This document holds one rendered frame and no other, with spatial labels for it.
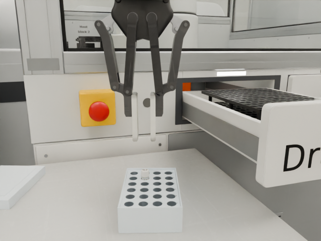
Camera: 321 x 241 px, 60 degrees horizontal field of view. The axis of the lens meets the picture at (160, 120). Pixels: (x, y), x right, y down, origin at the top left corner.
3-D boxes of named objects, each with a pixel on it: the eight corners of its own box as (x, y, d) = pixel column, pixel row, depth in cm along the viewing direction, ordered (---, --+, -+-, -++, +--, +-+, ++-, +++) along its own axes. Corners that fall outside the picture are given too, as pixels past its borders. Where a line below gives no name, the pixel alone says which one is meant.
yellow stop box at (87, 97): (116, 125, 58) (115, 91, 57) (81, 128, 56) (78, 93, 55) (113, 120, 63) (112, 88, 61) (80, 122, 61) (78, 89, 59)
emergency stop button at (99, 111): (110, 121, 55) (109, 102, 54) (89, 123, 54) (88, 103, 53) (108, 118, 58) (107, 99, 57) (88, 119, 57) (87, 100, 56)
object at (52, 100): (384, 113, 87) (394, 66, 84) (31, 143, 59) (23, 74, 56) (229, 81, 176) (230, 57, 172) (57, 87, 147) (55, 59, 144)
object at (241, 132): (401, 151, 45) (409, 115, 44) (265, 170, 38) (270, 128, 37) (253, 105, 82) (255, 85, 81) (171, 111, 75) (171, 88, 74)
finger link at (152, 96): (150, 92, 43) (155, 92, 43) (150, 135, 44) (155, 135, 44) (150, 94, 40) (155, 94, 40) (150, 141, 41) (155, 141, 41)
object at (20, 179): (9, 209, 42) (7, 199, 42) (-47, 208, 42) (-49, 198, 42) (46, 173, 54) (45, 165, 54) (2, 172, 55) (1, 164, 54)
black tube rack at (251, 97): (338, 137, 51) (344, 103, 50) (256, 147, 47) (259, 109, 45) (262, 112, 72) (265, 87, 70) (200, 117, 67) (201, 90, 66)
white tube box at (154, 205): (182, 233, 37) (182, 207, 36) (118, 233, 36) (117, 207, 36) (175, 187, 49) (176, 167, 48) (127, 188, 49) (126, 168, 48)
